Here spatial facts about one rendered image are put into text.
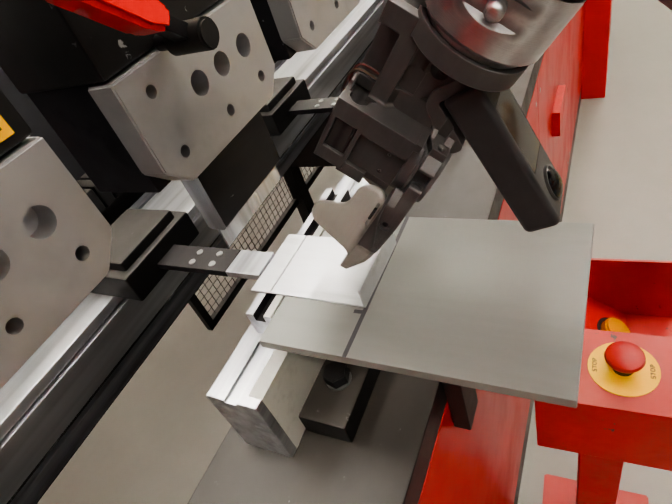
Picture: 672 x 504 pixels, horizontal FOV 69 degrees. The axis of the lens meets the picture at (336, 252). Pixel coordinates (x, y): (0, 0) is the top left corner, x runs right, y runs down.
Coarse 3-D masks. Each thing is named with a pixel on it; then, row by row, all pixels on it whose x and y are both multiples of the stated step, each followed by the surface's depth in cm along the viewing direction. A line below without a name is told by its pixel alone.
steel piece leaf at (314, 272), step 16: (304, 240) 54; (320, 240) 53; (304, 256) 52; (320, 256) 51; (336, 256) 50; (384, 256) 47; (288, 272) 50; (304, 272) 50; (320, 272) 49; (336, 272) 48; (352, 272) 48; (368, 272) 44; (288, 288) 49; (304, 288) 48; (320, 288) 47; (336, 288) 47; (352, 288) 46; (368, 288) 44; (352, 304) 45
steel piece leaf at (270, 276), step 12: (288, 240) 54; (300, 240) 54; (276, 252) 54; (288, 252) 53; (276, 264) 52; (288, 264) 52; (264, 276) 51; (276, 276) 51; (252, 288) 50; (264, 288) 50
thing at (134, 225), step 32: (128, 224) 61; (160, 224) 60; (192, 224) 63; (128, 256) 56; (160, 256) 59; (192, 256) 57; (224, 256) 55; (256, 256) 54; (96, 288) 59; (128, 288) 56
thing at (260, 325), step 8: (328, 192) 60; (344, 192) 59; (336, 200) 58; (344, 200) 58; (312, 216) 57; (304, 224) 56; (312, 224) 56; (304, 232) 55; (312, 232) 56; (264, 296) 49; (272, 296) 50; (256, 304) 49; (264, 304) 49; (248, 312) 48; (256, 312) 48; (264, 312) 49; (256, 320) 48; (264, 320) 48; (256, 328) 49; (264, 328) 49
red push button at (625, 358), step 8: (616, 344) 55; (624, 344) 55; (632, 344) 55; (608, 352) 55; (616, 352) 54; (624, 352) 54; (632, 352) 54; (640, 352) 54; (608, 360) 54; (616, 360) 54; (624, 360) 53; (632, 360) 53; (640, 360) 53; (616, 368) 53; (624, 368) 53; (632, 368) 53; (640, 368) 53
